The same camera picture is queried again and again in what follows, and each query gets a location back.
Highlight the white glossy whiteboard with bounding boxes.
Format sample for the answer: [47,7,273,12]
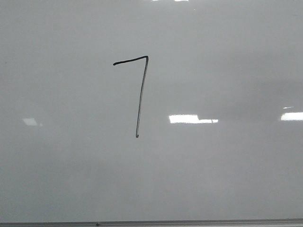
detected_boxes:
[0,0,303,222]

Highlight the grey aluminium whiteboard frame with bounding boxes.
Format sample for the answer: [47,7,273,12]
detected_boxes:
[0,218,303,227]

